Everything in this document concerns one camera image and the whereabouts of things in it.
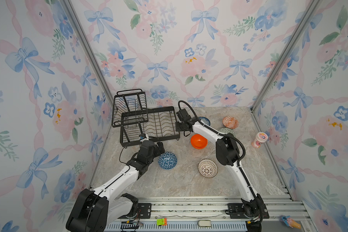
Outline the blue triangle pattern bowl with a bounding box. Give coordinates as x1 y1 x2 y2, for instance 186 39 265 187
158 152 177 170

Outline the black wire dish rack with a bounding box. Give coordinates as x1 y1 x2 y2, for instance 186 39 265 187
112 89 180 148

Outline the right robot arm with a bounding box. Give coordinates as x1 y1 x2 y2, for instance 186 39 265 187
176 109 267 224

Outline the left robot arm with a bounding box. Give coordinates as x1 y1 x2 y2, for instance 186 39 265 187
65 140 165 232

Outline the blue floral bowl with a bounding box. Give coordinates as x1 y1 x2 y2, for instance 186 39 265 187
199 117 211 126

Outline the orange plastic bowl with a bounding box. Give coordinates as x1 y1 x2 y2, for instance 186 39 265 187
190 134 208 149

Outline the green patterned bowl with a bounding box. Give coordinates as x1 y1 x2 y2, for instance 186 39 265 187
219 127 236 137

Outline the red patterned bowl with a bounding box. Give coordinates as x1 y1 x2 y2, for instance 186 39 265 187
222 116 239 130

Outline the white brown lattice bowl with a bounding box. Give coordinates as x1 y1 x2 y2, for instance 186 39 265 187
198 159 218 178

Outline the green orange small block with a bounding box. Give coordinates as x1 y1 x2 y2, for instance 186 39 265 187
156 218 167 226

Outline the pink yogurt cup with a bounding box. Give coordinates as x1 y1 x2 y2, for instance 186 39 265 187
251 132 269 148

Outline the white small eraser block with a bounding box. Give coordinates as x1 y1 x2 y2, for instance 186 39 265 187
197 220 212 228

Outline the ice cream cone toy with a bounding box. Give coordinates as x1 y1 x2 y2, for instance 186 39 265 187
280 215 301 230

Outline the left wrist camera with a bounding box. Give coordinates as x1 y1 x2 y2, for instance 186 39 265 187
139 133 149 142

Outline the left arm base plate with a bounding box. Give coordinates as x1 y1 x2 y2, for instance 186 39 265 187
119 203 152 220

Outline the aluminium front rail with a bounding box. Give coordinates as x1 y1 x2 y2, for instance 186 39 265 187
104 195 317 232

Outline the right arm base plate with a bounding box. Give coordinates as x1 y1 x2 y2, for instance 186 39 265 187
225 203 270 220

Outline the aluminium corner post left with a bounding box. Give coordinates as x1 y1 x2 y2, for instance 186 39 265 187
60 0 114 106

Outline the aluminium corner post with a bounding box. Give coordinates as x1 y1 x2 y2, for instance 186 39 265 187
250 0 321 113
60 0 114 106

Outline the aluminium corner post right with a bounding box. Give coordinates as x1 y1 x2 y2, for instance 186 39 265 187
250 0 321 113

